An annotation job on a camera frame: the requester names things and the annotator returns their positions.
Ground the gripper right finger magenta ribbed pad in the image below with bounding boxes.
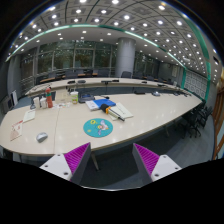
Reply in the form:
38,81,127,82
132,143,181,183

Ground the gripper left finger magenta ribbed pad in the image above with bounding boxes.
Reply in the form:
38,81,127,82
41,143,91,184

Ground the round teal mouse pad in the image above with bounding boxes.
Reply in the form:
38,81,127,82
83,118,113,138

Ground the black office chair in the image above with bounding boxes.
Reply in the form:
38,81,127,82
180,106,212,137

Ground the black orange tool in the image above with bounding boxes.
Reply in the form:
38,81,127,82
100,104,110,114

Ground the white paper sheet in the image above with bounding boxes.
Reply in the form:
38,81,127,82
23,110,35,122

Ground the red white leaflet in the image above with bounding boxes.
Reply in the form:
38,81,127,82
10,120,23,140

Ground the blue book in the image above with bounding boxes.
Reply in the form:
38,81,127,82
93,99,116,108

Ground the white cup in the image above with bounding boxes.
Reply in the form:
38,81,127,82
40,97,47,108

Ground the white green wipes canister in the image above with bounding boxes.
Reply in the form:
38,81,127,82
70,91,78,104

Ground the red bottle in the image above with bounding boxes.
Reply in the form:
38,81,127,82
45,87,53,108

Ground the grey round pillar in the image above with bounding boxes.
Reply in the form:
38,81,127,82
115,37,136,77

